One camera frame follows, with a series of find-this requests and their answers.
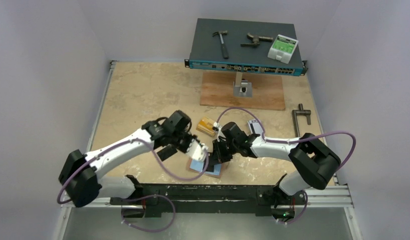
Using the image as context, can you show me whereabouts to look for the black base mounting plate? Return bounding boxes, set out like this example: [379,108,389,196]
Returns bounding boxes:
[110,183,306,219]

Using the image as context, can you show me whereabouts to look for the pink leather card holder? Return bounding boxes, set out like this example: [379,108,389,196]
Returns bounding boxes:
[187,155,231,179]

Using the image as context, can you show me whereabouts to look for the blue grey network switch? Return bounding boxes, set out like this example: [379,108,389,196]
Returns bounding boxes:
[184,18,308,76]

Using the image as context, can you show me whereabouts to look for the brown wooden board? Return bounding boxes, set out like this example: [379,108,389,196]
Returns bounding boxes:
[200,71,286,111]

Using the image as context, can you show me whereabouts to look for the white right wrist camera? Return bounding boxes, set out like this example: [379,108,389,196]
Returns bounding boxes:
[212,121,225,137]

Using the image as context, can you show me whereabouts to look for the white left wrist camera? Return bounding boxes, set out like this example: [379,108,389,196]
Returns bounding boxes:
[186,139,208,162]

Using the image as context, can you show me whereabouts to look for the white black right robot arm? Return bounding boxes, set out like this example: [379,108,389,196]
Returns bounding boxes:
[210,122,341,204]

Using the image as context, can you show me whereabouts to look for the small claw hammer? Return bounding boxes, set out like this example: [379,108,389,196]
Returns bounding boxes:
[212,30,229,60]

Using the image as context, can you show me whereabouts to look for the white silver card stack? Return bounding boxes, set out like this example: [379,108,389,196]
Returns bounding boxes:
[247,119,264,135]

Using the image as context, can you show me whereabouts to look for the metal stand bracket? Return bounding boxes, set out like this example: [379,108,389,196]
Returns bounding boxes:
[233,71,252,98]

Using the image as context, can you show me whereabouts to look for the dark metal clamp handle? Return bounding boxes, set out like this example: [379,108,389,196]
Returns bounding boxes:
[292,103,312,137]

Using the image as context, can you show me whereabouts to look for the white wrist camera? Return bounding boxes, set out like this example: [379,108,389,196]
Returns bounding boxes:
[212,121,225,137]
[186,139,208,162]

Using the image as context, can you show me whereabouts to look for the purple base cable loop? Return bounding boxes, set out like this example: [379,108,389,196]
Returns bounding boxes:
[120,192,177,233]

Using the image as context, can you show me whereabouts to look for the white green electronic box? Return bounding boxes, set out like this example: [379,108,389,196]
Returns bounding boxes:
[267,34,298,64]

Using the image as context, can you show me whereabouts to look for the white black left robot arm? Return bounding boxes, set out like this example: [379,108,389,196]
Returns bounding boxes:
[57,110,208,208]

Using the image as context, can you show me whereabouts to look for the rusty metal tool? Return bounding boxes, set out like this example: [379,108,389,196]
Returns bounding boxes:
[240,32,274,48]

